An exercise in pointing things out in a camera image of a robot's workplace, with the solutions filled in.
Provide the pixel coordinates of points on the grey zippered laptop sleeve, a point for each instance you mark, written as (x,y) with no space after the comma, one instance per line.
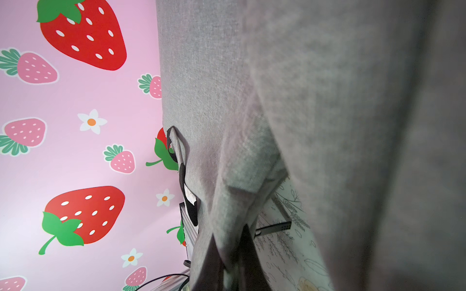
(362,104)

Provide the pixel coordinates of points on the aluminium frame rail front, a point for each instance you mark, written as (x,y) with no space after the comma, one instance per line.
(187,233)

